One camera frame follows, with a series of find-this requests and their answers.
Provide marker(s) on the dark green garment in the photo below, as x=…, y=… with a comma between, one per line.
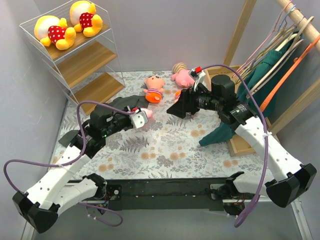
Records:
x=224, y=132

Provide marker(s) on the pink pig plush striped hat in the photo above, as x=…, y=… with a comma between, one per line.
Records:
x=180, y=75

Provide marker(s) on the beige wooden hanger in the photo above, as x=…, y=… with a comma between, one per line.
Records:
x=297, y=40

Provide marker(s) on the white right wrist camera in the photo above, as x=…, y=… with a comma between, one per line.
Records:
x=198, y=75

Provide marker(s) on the pink wire hanger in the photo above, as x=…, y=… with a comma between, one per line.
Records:
x=267, y=41

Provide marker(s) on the pink frog plush striped shirt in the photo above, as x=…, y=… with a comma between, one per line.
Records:
x=150, y=115

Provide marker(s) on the orange plastic hanger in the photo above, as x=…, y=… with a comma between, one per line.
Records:
x=297, y=61

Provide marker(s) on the small orange striped plush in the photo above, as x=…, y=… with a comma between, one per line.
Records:
x=177, y=96

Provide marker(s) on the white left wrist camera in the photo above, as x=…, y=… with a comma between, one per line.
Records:
x=138, y=117

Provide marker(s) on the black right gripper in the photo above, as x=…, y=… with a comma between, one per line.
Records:
x=188, y=100

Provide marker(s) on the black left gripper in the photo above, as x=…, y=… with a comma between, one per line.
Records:
x=127, y=120

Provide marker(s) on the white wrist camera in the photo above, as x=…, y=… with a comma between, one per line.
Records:
x=138, y=117
x=198, y=75

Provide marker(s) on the orange bear plush polka shirt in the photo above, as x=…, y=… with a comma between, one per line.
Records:
x=50, y=29

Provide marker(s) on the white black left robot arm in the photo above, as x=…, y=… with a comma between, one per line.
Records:
x=42, y=203

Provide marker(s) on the peach doll plush striped shirt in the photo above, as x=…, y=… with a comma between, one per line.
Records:
x=154, y=89

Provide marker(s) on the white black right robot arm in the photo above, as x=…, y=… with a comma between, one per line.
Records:
x=290, y=178

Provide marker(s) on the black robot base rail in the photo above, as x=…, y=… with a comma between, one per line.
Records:
x=215, y=194

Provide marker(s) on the wooden clothes rack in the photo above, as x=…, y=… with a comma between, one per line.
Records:
x=238, y=146

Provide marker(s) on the yellow bear plush polka shirt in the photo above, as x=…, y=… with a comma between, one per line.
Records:
x=84, y=18

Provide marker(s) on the dark grey cloth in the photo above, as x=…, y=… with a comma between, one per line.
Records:
x=100, y=122

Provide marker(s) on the white wire wooden shelf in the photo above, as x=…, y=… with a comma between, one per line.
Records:
x=90, y=70

